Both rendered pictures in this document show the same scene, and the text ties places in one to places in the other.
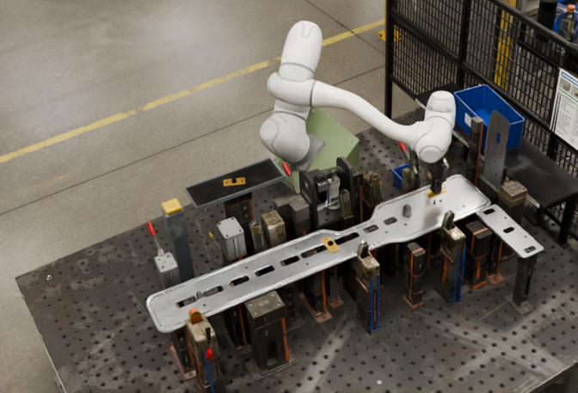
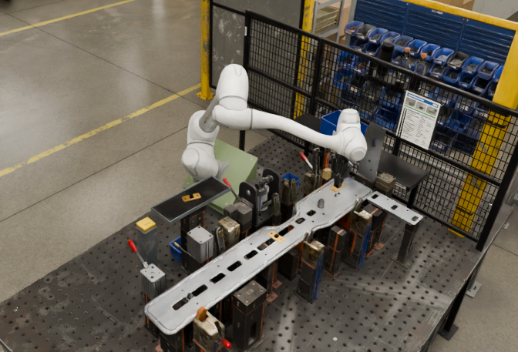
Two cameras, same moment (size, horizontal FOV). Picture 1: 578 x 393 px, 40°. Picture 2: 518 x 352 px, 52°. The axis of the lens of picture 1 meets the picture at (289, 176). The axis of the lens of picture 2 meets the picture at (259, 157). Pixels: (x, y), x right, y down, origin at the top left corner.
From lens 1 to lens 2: 99 cm
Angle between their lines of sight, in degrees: 21
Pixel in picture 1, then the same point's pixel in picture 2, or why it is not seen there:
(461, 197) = (351, 189)
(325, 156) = (231, 174)
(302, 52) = (239, 87)
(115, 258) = (75, 281)
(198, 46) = (60, 111)
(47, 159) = not seen: outside the picture
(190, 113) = (69, 162)
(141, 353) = not seen: outside the picture
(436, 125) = (355, 132)
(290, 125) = (206, 152)
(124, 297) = (95, 313)
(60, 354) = not seen: outside the picture
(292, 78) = (234, 108)
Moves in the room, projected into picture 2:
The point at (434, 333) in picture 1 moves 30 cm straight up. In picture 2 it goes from (356, 293) to (367, 249)
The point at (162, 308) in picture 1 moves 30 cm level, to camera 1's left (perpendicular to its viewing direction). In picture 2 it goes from (161, 313) to (82, 335)
